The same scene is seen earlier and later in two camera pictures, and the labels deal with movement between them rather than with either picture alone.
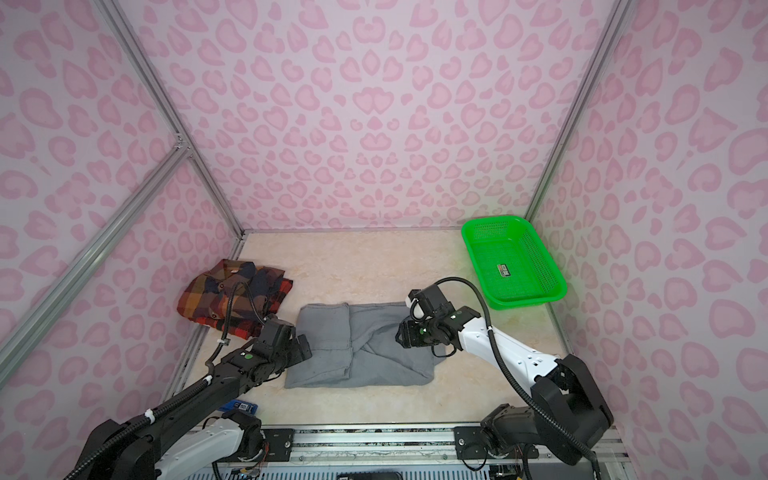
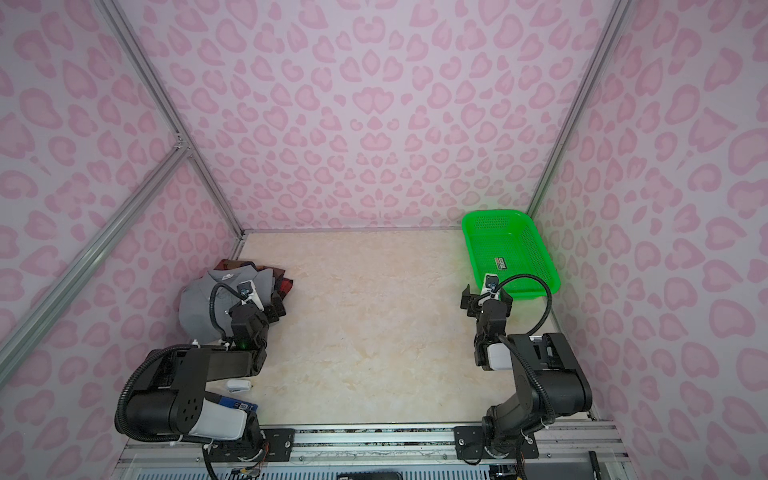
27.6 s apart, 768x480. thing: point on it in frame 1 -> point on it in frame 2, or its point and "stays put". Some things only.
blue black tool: (235, 404) stays put
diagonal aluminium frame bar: (176, 157) stays put
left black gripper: (299, 354) -> (277, 304)
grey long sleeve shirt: (355, 345) -> (194, 305)
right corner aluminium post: (581, 108) stays put
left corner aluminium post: (163, 100) stays put
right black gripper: (408, 335) -> (473, 301)
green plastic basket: (514, 268) stays put
